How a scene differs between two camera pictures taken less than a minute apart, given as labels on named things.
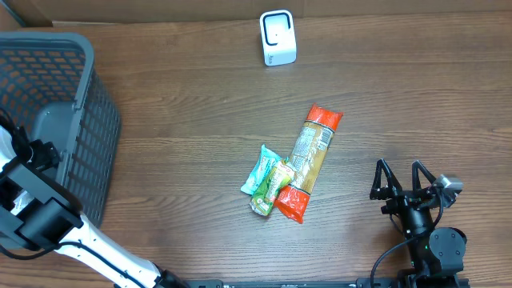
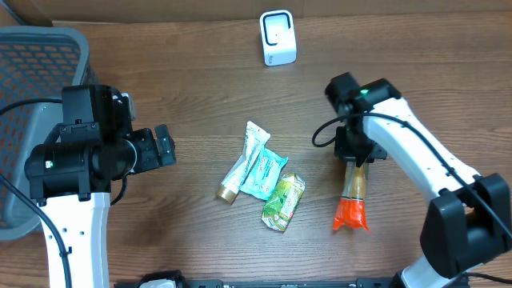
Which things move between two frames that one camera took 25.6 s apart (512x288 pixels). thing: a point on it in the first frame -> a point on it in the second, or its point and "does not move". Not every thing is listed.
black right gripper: [406, 198] -> [360, 152]
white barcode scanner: [278, 40] does not move
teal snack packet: [262, 168] does not move
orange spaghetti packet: [315, 141] -> [351, 206]
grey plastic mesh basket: [50, 83] does not move
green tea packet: [263, 200] -> [283, 202]
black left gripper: [38, 150] -> [163, 145]
